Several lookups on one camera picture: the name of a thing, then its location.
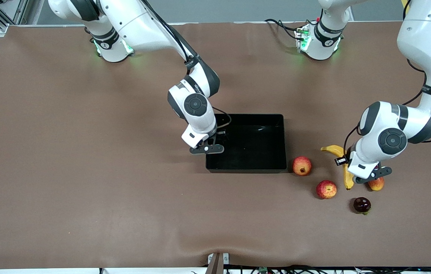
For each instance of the small green circuit board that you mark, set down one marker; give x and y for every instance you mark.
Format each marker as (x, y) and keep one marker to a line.
(263, 270)

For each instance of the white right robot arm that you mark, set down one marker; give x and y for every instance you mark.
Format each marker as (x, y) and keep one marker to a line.
(135, 23)

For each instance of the table cover sheet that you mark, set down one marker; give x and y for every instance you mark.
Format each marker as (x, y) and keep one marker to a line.
(124, 209)

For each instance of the red yellow mango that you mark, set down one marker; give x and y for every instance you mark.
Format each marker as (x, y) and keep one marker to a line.
(377, 185)

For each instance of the aluminium frame profile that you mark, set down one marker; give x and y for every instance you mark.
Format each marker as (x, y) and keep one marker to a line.
(17, 9)

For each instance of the dark purple mangosteen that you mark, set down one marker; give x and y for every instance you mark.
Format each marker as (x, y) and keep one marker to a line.
(361, 204)

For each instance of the black rectangular plastic box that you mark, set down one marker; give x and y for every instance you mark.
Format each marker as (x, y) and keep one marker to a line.
(253, 152)

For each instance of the camera mounting post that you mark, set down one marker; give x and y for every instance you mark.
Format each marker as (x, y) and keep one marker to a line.
(217, 262)

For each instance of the red pomegranate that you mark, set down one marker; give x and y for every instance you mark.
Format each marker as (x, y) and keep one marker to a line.
(301, 166)

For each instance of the red yellow striped apple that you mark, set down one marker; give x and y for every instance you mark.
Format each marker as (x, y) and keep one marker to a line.
(326, 189)

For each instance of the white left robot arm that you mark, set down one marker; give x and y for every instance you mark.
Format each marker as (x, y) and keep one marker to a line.
(424, 34)

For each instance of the yellow banana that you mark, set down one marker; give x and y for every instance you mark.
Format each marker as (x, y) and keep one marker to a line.
(333, 149)

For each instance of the yellow floor tape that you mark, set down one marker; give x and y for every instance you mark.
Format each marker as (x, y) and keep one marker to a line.
(404, 3)

